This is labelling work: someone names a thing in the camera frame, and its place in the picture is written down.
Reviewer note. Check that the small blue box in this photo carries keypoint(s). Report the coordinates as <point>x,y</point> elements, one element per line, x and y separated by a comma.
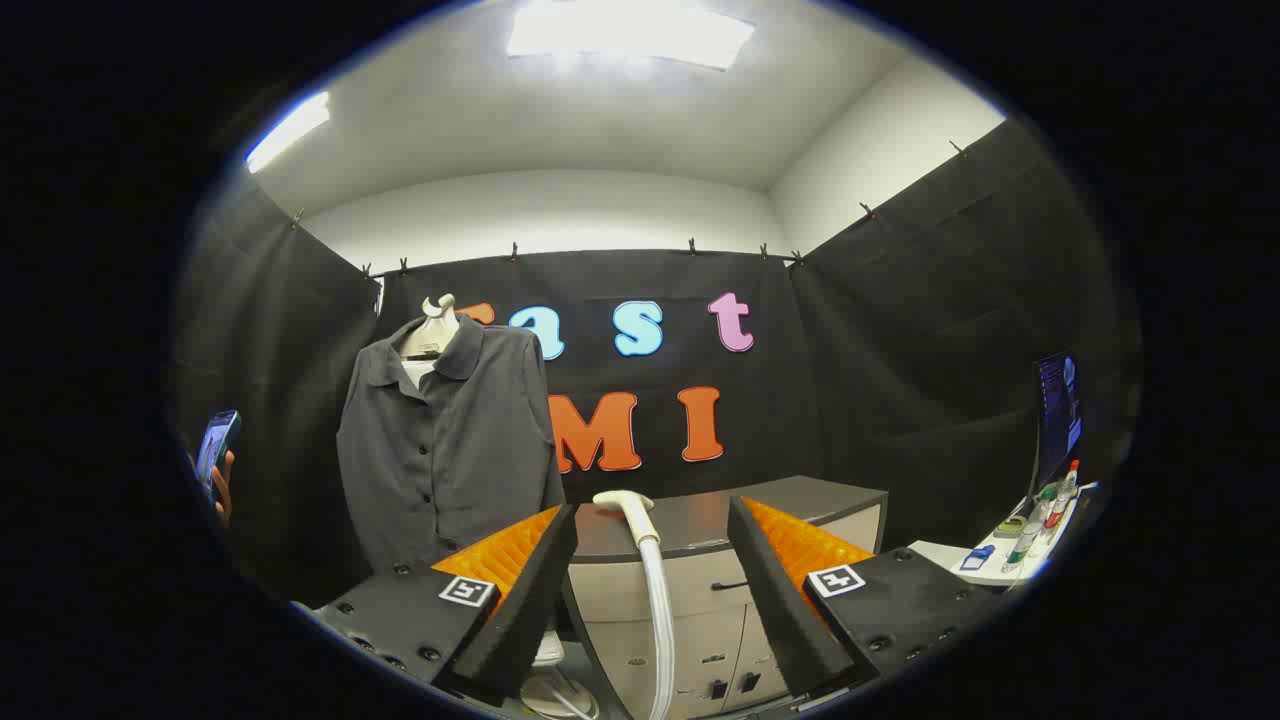
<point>977,558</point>

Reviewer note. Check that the green tape roll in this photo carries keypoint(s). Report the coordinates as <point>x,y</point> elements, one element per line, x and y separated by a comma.
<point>1010,526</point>

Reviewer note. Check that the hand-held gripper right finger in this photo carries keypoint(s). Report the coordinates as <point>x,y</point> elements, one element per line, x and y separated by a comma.
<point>790,610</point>

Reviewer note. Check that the blue smartphone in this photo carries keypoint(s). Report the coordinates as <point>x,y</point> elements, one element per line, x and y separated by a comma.
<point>215,445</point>

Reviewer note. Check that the grey top beige cabinet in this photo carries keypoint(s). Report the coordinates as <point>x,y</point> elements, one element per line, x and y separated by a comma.
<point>705,620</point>

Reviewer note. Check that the black backdrop cloth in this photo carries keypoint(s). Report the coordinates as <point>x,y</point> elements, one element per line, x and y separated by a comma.
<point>880,380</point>

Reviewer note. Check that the dark grey button shirt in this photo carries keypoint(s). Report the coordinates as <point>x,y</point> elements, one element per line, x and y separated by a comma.
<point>450,450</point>

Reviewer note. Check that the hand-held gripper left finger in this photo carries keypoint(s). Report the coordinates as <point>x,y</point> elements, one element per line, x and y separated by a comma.
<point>530,600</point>

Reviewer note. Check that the narrow ceiling light panel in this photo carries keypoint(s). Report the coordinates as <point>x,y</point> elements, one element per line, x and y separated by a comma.
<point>290,130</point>

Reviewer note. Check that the white side table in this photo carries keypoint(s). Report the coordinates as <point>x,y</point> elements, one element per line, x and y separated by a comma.
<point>945,555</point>

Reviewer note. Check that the dark computer monitor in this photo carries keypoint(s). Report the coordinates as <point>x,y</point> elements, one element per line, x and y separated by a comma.
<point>1058,410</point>

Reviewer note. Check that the red cap bottle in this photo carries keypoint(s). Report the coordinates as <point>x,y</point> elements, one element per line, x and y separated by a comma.
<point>1060,500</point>

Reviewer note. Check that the green label bottle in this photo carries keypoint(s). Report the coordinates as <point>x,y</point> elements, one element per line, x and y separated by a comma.
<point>1025,540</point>

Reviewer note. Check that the white garment steamer head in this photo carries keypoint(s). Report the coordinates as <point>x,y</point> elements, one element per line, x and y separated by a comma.
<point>655,600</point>

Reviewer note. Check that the cream clothes hanger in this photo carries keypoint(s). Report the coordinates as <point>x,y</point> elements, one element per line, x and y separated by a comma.
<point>435,330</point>

